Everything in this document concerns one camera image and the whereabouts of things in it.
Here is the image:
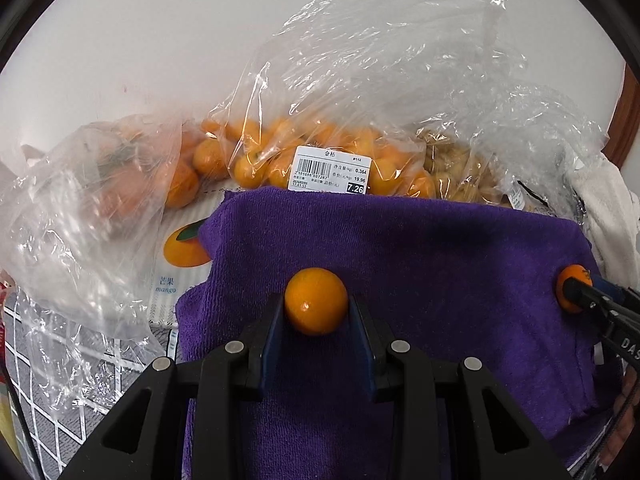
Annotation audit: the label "orange tangerine with stem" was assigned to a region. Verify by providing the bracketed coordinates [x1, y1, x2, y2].
[555, 264, 594, 314]

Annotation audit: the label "small orange kumquat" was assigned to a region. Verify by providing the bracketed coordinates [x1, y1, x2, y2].
[284, 268, 348, 336]

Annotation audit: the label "clear bag left fruits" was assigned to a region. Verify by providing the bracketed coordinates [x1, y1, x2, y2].
[0, 112, 212, 411]

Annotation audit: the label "person right hand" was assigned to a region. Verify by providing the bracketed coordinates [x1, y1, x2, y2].
[600, 367, 639, 468]

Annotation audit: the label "white crumpled towel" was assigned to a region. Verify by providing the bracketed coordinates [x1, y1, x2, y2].
[570, 154, 639, 289]

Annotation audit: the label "purple towel covered tray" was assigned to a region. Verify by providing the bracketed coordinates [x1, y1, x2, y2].
[176, 188, 603, 479]

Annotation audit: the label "grey checkered bed sheet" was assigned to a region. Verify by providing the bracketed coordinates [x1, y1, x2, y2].
[2, 288, 180, 479]

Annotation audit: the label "clear bag of kumquats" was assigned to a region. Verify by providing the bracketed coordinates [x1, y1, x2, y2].
[202, 0, 606, 221]

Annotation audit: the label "brown wooden door frame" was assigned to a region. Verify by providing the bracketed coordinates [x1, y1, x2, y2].
[602, 65, 640, 169]

